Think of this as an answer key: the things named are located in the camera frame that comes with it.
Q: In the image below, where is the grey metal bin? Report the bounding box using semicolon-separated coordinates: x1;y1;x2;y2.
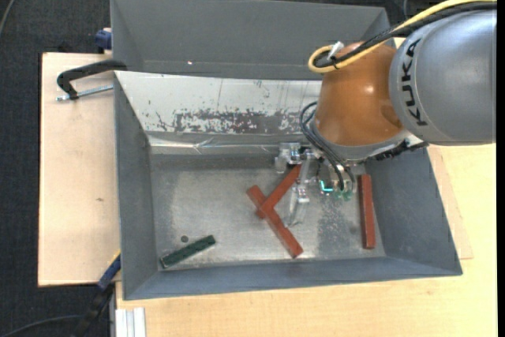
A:
109;0;463;301

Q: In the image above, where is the dark green flat block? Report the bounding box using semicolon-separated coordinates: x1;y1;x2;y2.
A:
159;234;218;271

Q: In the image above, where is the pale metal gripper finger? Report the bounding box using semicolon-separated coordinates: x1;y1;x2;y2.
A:
275;142;312;175
288;163;312;227

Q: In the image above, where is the red-brown flat block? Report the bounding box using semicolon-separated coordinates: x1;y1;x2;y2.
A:
245;185;305;260
255;164;303;221
356;174;377;251

